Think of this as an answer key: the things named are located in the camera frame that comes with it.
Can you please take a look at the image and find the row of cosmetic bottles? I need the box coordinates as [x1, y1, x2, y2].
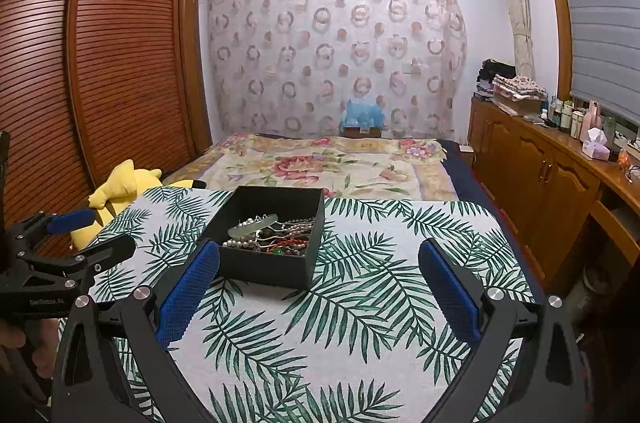
[542, 95, 592, 137]

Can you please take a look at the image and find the louvred wooden wardrobe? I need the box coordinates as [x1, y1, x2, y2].
[0, 0, 214, 265]

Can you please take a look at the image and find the blue plastic bag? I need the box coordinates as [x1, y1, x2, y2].
[341, 98, 389, 129]

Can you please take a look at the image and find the stack of folded patterned cloths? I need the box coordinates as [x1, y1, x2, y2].
[492, 74, 549, 104]

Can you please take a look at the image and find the dark wooden bead bracelet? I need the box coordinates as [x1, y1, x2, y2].
[252, 228, 288, 251]

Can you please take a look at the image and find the green leaf print cloth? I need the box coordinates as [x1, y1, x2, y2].
[80, 185, 540, 423]

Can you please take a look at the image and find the pale green jade piece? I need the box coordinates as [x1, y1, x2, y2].
[228, 213, 279, 238]

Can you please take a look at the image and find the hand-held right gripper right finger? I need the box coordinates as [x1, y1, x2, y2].
[418, 237, 589, 423]

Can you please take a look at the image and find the long tan bead necklace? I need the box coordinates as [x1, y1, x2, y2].
[276, 218, 317, 236]

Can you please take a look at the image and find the grey window blind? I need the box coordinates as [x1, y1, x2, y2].
[550, 0, 640, 124]

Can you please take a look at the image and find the wooden cabinet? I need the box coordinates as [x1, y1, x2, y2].
[467, 95, 640, 306]

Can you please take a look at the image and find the floral blanket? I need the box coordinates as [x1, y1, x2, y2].
[162, 133, 458, 204]

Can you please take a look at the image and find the white pearl necklace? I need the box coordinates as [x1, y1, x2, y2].
[222, 217, 262, 250]

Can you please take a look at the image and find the ring patterned curtain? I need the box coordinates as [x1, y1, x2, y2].
[199, 0, 469, 142]

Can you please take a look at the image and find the pink bottle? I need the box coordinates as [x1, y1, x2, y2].
[585, 100, 604, 132]

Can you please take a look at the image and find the stack of dark clothes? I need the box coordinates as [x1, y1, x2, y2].
[475, 59, 516, 100]

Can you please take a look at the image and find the person's left hand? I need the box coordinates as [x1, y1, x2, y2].
[0, 319, 61, 380]

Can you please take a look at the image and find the navy bed sheet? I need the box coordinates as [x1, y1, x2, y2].
[439, 139, 547, 301]

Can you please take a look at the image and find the pink tissue box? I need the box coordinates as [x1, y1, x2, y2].
[580, 128, 612, 162]

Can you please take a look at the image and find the white power strip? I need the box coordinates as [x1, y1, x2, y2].
[612, 129, 640, 150]

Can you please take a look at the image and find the black jewelry box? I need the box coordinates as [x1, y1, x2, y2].
[201, 185, 326, 292]

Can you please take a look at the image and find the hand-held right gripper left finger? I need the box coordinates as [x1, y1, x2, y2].
[52, 237, 221, 423]

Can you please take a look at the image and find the red cord bracelet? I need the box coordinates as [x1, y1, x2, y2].
[267, 239, 306, 256]

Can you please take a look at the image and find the small cardboard box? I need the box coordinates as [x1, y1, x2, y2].
[342, 125, 381, 139]

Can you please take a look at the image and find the yellow plush toy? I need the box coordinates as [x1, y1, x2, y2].
[70, 159, 208, 250]

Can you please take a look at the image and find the wooden window frame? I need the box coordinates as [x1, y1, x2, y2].
[532, 0, 577, 104]

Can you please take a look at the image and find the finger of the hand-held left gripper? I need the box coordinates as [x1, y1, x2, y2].
[22, 234, 136, 276]
[14, 208, 102, 250]

